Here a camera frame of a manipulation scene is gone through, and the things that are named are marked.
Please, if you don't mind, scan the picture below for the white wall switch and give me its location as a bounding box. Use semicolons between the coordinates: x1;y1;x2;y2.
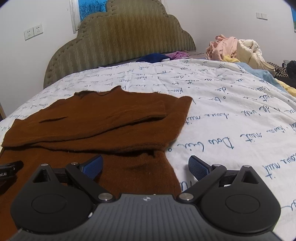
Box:
256;12;268;21

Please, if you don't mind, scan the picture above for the navy blue garment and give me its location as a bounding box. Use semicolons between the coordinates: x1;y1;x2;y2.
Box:
137;53;171;63

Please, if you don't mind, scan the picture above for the pink clothes pile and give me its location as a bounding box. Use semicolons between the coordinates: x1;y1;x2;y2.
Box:
206;35;238;61

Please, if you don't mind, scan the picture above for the purple garment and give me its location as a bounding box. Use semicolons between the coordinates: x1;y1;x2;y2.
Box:
166;51;190;60

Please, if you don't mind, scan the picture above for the white script-print quilt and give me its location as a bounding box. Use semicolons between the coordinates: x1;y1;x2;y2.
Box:
1;59;295;240

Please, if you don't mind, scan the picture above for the blue framed wall picture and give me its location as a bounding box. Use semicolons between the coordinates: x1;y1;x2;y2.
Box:
69;0;107;33

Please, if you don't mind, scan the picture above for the brown knit sweater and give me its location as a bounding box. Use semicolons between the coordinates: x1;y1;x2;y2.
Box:
1;86;192;240

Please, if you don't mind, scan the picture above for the light blue blanket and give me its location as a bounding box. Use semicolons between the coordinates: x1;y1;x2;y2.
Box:
235;62;287;93

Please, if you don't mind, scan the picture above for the olive upholstered headboard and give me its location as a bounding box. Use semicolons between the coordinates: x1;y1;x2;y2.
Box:
43;1;196;88

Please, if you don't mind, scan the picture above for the white double wall socket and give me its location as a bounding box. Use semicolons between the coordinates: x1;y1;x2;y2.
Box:
23;24;43;41

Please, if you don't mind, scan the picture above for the yellow garment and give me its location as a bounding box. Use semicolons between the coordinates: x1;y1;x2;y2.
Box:
222;55;240;63

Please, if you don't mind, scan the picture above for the cream puffy jacket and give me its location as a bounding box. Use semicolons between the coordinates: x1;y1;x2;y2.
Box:
236;39;275;76

